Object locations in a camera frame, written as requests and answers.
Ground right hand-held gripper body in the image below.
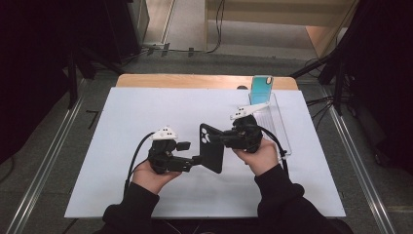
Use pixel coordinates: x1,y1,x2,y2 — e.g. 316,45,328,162
229,101,271,154

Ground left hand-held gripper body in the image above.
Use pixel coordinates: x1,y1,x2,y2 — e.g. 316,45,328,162
147,126,196,175

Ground black phone case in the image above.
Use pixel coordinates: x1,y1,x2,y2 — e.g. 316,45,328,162
199,122,226,175

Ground clear plastic rack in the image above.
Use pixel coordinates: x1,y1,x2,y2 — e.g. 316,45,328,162
247,92,292,157

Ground iridescent phone case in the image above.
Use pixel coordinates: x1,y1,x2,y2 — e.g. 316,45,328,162
249,75,275,105

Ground person's left hand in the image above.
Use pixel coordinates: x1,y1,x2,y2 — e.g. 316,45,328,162
131,159,183,195

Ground person's right hand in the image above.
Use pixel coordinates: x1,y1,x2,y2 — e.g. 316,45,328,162
233,137,281,177

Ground white board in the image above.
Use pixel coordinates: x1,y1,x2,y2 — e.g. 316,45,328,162
63,87,347,219

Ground wooden table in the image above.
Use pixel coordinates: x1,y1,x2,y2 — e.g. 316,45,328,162
115,73,299,92

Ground black metal stand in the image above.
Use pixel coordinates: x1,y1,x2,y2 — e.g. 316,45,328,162
66,45,126,110
290,48,349,116

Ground beige wooden shelf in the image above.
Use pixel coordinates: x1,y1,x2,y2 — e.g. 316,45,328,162
204,0,359,58

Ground grey cabinet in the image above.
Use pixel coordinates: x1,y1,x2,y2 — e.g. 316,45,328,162
128,0,150,45

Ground dark curtain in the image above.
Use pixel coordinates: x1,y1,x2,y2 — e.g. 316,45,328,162
337,0,413,174
0,0,144,164

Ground right hand-held gripper cable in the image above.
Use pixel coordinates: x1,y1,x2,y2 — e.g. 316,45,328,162
257,126,290,178

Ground hand-held gripper cable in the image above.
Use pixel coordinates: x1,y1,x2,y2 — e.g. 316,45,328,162
257,126,290,178
123,131,156,196

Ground left hand-held gripper cable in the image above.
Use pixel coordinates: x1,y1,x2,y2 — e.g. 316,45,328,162
123,131,156,196

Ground black floor cables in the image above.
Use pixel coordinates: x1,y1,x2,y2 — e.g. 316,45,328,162
306,96,335,131

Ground black hanging cable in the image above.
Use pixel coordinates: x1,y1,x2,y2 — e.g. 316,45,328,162
204,0,227,55

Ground aluminium floor rail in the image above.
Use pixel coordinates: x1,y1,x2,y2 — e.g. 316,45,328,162
320,87,397,234
4,79,87,234

